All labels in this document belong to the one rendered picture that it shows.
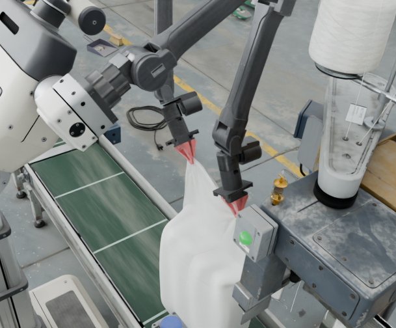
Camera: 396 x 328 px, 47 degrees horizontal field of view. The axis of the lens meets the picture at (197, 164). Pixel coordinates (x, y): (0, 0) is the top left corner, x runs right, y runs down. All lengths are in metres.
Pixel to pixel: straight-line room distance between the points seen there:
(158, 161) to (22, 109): 2.17
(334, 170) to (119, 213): 1.48
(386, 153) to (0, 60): 0.95
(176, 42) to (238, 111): 0.27
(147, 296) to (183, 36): 1.21
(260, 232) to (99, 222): 1.41
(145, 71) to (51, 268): 1.76
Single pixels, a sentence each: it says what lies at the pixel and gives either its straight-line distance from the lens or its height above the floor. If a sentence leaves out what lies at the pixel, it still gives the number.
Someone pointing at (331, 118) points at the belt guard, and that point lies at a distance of 1.13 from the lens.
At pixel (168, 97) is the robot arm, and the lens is 1.45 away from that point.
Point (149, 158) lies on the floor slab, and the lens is 3.21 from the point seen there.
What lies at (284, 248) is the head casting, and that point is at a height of 1.28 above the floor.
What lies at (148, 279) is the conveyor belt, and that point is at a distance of 2.01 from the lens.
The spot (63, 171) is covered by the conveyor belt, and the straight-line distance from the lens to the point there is 2.54.
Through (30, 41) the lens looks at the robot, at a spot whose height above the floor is 1.54.
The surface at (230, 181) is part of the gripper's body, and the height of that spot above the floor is 1.17.
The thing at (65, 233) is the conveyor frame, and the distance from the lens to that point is 2.33.
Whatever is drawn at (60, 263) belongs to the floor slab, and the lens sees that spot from 2.59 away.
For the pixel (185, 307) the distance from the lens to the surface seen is 1.71.
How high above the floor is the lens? 1.98
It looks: 38 degrees down
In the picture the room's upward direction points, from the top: 6 degrees clockwise
